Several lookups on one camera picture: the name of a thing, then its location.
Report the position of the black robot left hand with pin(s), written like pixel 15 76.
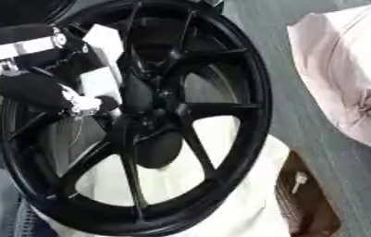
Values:
pixel 32 89

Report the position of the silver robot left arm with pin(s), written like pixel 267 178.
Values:
pixel 26 46

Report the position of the black spoked wheel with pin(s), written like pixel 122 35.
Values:
pixel 231 105

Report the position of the white pin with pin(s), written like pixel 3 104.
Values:
pixel 299 180

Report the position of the pale pink cloth bundle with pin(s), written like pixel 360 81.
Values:
pixel 339 61

